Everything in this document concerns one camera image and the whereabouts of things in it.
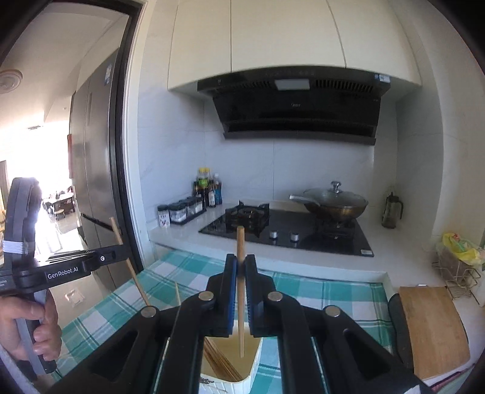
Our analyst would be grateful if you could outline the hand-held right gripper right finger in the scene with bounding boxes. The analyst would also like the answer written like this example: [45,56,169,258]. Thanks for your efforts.
[244,255,433,394]

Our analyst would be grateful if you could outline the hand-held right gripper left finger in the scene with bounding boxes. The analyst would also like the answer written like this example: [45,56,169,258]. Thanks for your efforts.
[49,254,239,394]

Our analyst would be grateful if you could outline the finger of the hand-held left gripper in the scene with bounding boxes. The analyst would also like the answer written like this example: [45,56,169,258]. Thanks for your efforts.
[88,244,128,271]

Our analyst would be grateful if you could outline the white ribbed storage box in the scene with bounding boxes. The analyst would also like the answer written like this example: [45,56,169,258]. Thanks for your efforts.
[199,332,264,394]

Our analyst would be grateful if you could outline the person's left hand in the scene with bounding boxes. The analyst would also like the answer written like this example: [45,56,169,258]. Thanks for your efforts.
[0,293,63,361]

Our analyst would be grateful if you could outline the dining table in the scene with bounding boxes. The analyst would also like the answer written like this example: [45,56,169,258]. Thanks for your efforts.
[42,191,75,221]

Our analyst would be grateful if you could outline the teal checked cloth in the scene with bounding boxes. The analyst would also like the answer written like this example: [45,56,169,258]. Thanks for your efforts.
[49,250,395,394]

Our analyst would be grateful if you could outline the black gas hob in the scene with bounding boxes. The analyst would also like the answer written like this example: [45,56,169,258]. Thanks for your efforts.
[199,202,375,258]

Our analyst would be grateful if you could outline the row of spice jars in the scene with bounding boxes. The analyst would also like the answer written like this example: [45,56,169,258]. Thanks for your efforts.
[157,195,206,229]

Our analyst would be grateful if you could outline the steel refrigerator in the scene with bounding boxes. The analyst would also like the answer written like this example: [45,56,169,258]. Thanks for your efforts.
[68,48,126,293]

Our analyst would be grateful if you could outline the yellow cap oil bottle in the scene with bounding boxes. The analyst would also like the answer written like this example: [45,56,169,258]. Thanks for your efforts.
[194,167,213,209]

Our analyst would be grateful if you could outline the dark wok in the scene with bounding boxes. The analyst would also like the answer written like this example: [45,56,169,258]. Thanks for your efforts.
[289,181,369,222]

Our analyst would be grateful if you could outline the glass wok lid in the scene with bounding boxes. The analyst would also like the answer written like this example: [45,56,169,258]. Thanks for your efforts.
[303,181,366,207]

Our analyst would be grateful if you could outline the round ceiling lamp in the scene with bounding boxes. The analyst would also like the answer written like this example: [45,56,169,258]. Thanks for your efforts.
[0,70,23,95]

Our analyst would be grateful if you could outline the black rolled mat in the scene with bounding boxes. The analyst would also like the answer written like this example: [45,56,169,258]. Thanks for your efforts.
[387,293,414,370]

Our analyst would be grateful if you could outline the glass press kettle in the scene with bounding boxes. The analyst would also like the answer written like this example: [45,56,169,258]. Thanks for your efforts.
[380,191,404,229]

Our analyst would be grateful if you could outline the wooden cutting board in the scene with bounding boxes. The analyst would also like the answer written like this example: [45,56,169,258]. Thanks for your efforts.
[398,285,471,381]

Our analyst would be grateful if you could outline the black range hood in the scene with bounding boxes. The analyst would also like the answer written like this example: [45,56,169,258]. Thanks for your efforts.
[196,68,392,146]

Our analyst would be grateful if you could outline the yellow plastic bag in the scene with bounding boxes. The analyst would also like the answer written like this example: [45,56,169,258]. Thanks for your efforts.
[440,231,483,266]

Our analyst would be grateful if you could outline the cream upper cabinets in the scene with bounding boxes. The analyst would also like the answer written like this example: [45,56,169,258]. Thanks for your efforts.
[167,0,423,92]

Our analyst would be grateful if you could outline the black door frame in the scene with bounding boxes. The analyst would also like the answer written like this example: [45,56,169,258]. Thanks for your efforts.
[0,0,146,274]

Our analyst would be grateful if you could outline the wire dish rack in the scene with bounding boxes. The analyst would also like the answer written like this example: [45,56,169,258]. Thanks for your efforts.
[432,242,485,301]

